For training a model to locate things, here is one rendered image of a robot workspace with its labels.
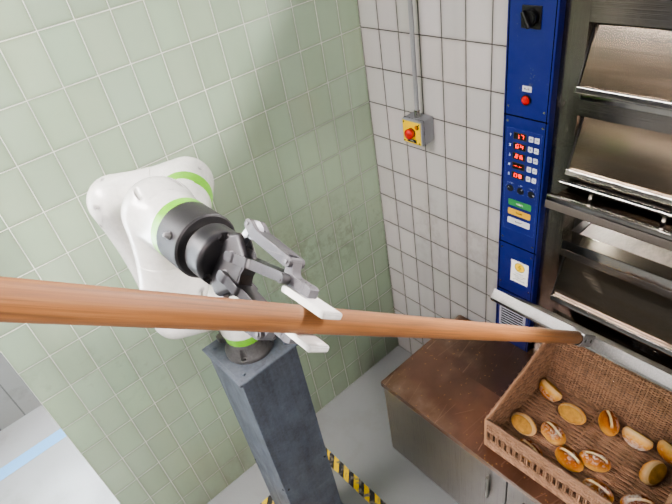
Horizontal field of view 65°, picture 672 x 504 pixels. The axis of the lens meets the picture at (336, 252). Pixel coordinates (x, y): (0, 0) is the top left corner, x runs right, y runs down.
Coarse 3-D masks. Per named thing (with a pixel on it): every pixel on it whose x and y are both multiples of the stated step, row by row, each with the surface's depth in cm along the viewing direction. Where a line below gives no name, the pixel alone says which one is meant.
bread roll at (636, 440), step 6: (624, 432) 180; (630, 432) 178; (636, 432) 177; (624, 438) 180; (630, 438) 177; (636, 438) 176; (642, 438) 175; (630, 444) 178; (636, 444) 176; (642, 444) 175; (648, 444) 174; (642, 450) 176
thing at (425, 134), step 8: (408, 120) 199; (416, 120) 197; (424, 120) 196; (432, 120) 198; (408, 128) 201; (424, 128) 197; (432, 128) 200; (416, 136) 200; (424, 136) 199; (432, 136) 202; (416, 144) 202; (424, 144) 200
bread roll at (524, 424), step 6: (516, 414) 190; (522, 414) 189; (516, 420) 189; (522, 420) 188; (528, 420) 187; (516, 426) 189; (522, 426) 188; (528, 426) 186; (534, 426) 186; (522, 432) 187; (528, 432) 186; (534, 432) 185
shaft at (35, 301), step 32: (0, 288) 34; (32, 288) 35; (64, 288) 37; (96, 288) 39; (0, 320) 34; (32, 320) 35; (64, 320) 37; (96, 320) 38; (128, 320) 40; (160, 320) 42; (192, 320) 44; (224, 320) 46; (256, 320) 49; (288, 320) 52; (320, 320) 56; (352, 320) 60; (384, 320) 64; (416, 320) 70; (448, 320) 77
